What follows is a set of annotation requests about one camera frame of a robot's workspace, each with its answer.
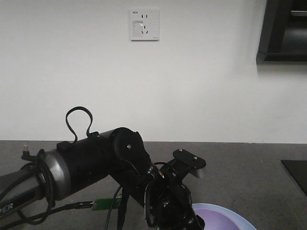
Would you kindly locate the white wall socket right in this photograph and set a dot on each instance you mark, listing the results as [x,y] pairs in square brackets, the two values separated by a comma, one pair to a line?
[144,24]

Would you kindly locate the purple plastic bowl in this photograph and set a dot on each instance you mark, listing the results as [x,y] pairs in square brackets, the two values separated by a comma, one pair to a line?
[215,220]

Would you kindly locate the black induction cooktop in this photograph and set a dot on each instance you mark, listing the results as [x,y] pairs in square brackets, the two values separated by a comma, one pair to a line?
[298,170]

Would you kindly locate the green circuit board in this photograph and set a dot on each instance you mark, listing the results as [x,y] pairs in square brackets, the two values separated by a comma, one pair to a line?
[106,204]

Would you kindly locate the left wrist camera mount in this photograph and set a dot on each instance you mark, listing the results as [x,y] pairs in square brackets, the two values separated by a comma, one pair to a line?
[185,162]

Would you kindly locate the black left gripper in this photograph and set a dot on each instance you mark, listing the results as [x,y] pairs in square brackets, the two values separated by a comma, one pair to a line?
[167,201]

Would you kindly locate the light blue plastic plate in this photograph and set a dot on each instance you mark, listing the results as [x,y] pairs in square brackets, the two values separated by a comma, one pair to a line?
[240,221]

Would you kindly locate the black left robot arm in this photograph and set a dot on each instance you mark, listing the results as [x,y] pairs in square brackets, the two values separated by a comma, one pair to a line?
[53,175]

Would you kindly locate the black range hood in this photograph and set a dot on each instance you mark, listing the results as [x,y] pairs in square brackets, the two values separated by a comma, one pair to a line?
[284,32]

